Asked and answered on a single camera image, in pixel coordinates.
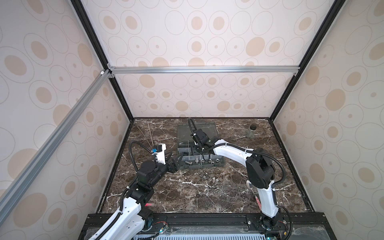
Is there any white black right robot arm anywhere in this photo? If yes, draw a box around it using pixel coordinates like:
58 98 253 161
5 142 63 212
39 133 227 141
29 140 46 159
188 118 287 229

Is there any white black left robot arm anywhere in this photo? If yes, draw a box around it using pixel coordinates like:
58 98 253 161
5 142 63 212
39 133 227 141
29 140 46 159
91 141 184 240

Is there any pile of nuts and screws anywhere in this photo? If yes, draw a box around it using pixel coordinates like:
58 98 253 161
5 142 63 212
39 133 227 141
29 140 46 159
201 172 223 185

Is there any clear plastic organizer box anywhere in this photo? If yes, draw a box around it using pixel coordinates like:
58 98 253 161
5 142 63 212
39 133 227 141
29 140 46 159
177 122 225 169

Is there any small glass jar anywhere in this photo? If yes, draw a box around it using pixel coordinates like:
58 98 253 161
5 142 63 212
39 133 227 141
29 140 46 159
247 124 257 139

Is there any pink handled metal spoon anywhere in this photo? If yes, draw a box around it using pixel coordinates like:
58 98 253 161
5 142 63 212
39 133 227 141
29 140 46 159
246 180 262 210

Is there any horizontal aluminium rail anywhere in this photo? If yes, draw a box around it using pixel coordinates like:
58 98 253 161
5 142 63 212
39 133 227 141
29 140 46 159
111 66 300 75

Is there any black base frame rail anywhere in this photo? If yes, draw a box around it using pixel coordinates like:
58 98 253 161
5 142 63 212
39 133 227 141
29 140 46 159
78 212 337 240

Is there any diagonal aluminium rail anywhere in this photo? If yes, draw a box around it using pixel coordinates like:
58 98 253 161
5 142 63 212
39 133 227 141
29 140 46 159
1 69 112 225

